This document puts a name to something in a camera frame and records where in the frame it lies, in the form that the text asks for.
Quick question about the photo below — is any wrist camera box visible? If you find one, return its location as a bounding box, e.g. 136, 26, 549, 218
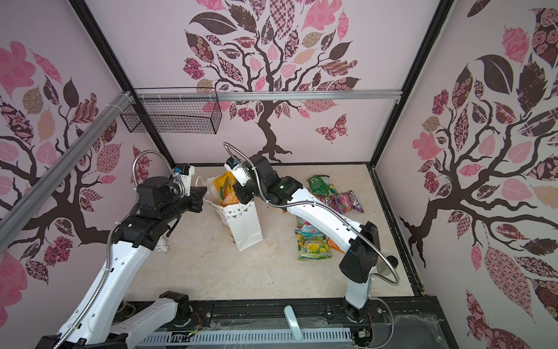
172, 164, 195, 197
225, 156, 251, 186

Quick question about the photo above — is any green small snack packet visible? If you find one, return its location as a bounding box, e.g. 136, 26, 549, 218
307, 174, 338, 196

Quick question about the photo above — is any green lemon candy bag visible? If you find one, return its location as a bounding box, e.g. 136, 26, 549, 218
297, 236, 332, 260

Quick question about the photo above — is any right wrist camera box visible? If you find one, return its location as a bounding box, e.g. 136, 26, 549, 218
225, 156, 251, 186

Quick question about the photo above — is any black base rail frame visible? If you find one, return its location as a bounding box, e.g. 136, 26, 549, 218
82, 295, 459, 349

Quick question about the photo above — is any aluminium rail back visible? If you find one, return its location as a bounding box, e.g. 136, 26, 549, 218
137, 90, 403, 102

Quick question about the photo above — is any white handle on base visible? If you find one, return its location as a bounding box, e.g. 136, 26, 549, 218
283, 305, 303, 342

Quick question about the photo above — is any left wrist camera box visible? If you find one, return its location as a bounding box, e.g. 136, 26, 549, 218
172, 164, 195, 197

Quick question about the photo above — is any black wire mesh basket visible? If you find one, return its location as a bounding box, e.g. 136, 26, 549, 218
120, 87, 222, 135

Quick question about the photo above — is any orange flat snack packet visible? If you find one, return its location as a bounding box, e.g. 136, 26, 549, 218
328, 238, 343, 253

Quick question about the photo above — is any yellow gummy snack bag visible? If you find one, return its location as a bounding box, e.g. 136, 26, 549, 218
213, 172, 240, 206

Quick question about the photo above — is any white paper gift bag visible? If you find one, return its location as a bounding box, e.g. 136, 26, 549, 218
196, 176, 263, 252

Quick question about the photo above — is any aluminium rail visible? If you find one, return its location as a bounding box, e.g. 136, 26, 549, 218
1, 91, 133, 251
137, 90, 403, 102

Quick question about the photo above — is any aluminium rail left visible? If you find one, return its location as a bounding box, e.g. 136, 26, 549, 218
1, 91, 133, 251

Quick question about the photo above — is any white slotted cable duct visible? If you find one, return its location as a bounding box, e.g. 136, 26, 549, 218
136, 328, 353, 348

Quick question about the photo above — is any teal fruit candy bag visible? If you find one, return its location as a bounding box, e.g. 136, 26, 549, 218
295, 217, 327, 241

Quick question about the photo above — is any purple candy packet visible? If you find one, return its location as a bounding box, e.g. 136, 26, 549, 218
331, 190, 364, 215

